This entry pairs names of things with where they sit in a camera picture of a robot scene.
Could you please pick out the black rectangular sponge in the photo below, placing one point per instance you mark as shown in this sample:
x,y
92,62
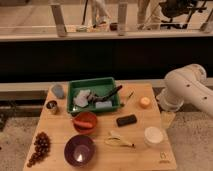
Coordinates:
x,y
126,120

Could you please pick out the orange round fruit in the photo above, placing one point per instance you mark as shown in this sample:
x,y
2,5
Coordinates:
x,y
145,102

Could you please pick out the black office chair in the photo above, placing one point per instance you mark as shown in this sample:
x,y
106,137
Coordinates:
x,y
175,8

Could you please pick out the wooden board table mat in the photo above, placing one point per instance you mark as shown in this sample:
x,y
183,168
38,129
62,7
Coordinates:
x,y
110,158

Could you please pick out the black curved tool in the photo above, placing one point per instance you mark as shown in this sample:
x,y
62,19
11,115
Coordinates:
x,y
95,98

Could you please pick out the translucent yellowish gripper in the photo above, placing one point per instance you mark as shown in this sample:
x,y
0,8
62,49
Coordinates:
x,y
167,118

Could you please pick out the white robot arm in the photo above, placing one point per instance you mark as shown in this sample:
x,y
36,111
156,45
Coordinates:
x,y
184,84

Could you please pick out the light blue block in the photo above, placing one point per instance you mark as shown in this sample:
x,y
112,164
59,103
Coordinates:
x,y
106,104

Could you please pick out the red bowl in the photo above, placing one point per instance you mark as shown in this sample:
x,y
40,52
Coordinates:
x,y
85,117

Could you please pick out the bunch of dark grapes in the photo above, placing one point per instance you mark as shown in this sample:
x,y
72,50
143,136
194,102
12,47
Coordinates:
x,y
42,148

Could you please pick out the peeled yellow banana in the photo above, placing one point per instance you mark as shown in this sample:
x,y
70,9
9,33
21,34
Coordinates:
x,y
115,139

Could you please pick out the orange carrot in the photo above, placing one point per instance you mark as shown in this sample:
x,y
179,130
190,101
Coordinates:
x,y
83,124

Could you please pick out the white crumpled cloth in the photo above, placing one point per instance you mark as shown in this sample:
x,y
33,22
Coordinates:
x,y
81,99

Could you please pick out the small metal cup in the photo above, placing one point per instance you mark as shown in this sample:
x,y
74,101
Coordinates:
x,y
52,107

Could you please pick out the purple bowl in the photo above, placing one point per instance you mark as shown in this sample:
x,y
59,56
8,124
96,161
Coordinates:
x,y
79,150

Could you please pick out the grey blue cup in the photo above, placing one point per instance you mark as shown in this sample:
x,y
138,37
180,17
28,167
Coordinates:
x,y
57,90

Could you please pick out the green plastic tray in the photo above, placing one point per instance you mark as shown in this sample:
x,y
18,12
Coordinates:
x,y
99,86

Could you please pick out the white round lidded container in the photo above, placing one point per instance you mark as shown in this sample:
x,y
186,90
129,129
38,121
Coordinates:
x,y
153,136

